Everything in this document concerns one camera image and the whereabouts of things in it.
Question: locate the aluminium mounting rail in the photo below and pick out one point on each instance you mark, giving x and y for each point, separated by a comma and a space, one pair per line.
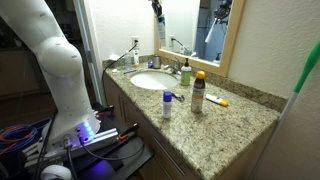
96, 140

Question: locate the white bottle with blue cap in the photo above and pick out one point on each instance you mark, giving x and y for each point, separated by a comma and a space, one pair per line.
167, 106

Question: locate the bronze spray can orange cap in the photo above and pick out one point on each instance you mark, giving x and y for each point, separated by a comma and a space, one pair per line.
198, 93

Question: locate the white round object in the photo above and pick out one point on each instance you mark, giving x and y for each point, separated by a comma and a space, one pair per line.
55, 172

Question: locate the white and blue tube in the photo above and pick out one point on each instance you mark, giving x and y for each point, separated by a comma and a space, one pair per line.
162, 31

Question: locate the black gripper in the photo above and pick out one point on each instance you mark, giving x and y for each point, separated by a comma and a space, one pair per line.
157, 4

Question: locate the dark blue clip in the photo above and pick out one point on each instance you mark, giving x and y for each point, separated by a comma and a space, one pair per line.
179, 97

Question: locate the white tube with orange cap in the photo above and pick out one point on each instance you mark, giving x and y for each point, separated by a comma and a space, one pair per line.
216, 99

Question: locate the stainless steel cup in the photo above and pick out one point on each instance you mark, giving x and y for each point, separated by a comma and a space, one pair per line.
156, 62

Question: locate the black robot platform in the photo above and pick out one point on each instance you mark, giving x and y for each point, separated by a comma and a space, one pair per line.
110, 160

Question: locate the wood framed mirror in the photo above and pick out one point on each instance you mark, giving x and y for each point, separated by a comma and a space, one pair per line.
233, 36

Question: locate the white door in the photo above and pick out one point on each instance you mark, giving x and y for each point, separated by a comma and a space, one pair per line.
91, 50

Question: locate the small green white tube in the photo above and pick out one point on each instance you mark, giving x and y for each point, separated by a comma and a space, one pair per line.
115, 70

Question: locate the green soap pump bottle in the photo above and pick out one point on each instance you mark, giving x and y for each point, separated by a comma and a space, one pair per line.
185, 75

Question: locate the white wall outlet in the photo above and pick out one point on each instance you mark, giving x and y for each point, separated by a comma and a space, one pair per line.
135, 41

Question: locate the white oval sink basin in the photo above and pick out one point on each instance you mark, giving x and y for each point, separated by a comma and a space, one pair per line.
154, 81

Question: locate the beige vanity cabinet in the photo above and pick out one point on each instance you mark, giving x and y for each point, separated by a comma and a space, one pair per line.
143, 133

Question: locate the small white upright bottle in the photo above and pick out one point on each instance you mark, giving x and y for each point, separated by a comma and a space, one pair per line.
136, 58

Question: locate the black orange clamp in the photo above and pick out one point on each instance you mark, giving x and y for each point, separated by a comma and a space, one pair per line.
106, 110
128, 131

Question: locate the blue toothbrush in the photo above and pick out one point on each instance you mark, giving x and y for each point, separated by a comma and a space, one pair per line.
130, 71

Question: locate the chrome sink faucet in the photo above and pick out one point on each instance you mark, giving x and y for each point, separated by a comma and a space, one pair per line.
173, 67

